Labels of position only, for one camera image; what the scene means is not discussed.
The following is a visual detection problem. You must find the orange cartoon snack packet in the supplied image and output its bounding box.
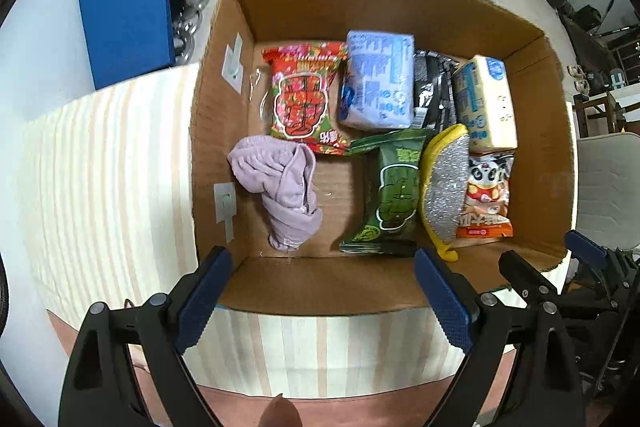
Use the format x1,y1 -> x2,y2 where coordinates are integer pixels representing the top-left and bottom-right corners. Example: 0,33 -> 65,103
456,152 -> 516,240

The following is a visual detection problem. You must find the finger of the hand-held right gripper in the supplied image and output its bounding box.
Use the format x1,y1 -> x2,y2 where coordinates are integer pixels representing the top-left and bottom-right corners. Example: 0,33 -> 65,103
498,249 -> 558,308
564,229 -> 623,278

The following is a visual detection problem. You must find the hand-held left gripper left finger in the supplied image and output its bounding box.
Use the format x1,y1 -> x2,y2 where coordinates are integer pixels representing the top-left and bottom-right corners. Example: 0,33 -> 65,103
59,246 -> 234,427

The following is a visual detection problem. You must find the blue board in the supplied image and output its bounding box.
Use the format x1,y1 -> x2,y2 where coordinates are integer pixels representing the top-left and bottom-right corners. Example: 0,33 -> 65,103
76,0 -> 176,91

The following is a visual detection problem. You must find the purple cloth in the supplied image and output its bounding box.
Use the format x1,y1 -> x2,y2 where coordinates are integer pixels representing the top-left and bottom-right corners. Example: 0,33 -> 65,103
227,134 -> 324,253

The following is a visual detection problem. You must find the grey shell chair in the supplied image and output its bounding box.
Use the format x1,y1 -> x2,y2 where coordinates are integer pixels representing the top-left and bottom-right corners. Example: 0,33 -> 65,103
575,132 -> 640,258

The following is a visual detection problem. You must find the black exercise equipment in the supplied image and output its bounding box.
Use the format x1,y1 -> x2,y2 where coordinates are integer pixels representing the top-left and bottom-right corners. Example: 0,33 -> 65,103
560,0 -> 640,72

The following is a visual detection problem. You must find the red snack packet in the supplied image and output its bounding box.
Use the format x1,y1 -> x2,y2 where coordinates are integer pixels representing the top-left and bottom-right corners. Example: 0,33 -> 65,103
261,41 -> 351,156

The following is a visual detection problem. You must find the yellow tissue pack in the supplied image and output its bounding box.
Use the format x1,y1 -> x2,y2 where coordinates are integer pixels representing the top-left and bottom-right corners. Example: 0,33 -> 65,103
452,54 -> 518,154

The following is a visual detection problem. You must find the person's left hand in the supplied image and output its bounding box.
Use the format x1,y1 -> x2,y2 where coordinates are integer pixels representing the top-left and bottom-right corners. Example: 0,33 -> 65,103
260,394 -> 302,427

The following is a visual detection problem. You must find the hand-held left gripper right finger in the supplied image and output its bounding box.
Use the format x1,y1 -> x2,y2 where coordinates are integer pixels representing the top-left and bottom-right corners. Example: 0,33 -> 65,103
414,247 -> 587,427

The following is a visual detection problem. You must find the blue tissue pack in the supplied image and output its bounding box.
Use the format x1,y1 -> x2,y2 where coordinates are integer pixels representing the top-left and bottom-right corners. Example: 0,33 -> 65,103
337,29 -> 417,131

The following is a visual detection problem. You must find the yellow silver scrubber sponge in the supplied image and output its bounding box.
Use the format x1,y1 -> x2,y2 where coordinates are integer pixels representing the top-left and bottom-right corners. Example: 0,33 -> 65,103
419,123 -> 473,263

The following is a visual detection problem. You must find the cardboard box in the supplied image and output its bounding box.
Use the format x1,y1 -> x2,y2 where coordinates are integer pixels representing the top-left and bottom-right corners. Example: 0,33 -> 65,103
189,0 -> 578,318

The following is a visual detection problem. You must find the black snack packet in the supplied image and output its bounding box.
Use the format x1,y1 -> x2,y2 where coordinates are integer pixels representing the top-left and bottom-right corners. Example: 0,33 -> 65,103
412,49 -> 463,132

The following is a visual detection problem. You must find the green snack packet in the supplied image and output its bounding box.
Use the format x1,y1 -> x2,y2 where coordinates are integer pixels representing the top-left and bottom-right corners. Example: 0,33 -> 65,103
340,129 -> 433,256

